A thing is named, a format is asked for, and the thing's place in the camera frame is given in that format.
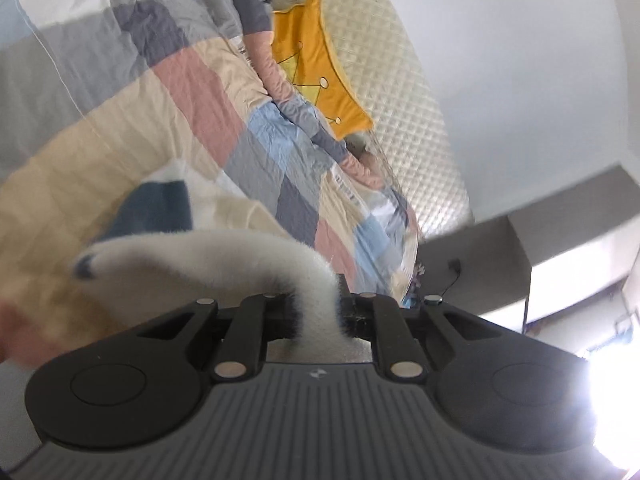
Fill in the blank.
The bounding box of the grey wall cabinet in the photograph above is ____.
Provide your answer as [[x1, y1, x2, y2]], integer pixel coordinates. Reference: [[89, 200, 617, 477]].
[[415, 162, 640, 336]]

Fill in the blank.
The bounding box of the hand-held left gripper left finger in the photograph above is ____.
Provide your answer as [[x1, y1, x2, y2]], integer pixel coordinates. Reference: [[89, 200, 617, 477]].
[[137, 292, 302, 380]]

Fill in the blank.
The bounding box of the yellow crown print pillow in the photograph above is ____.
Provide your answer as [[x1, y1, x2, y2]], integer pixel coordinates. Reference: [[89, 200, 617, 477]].
[[270, 0, 376, 141]]

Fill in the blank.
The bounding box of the cream navy striped sweater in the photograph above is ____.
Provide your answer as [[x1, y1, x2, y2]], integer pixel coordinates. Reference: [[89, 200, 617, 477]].
[[72, 159, 371, 361]]

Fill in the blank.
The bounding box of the patchwork checkered quilt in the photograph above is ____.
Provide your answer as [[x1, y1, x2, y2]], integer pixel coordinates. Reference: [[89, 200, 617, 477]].
[[0, 0, 421, 376]]

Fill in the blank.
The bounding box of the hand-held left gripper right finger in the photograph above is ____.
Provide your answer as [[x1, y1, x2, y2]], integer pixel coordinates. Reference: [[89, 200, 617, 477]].
[[336, 274, 501, 380]]

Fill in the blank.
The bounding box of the cream quilted headboard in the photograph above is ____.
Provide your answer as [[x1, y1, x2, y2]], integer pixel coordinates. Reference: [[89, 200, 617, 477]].
[[250, 0, 476, 246]]

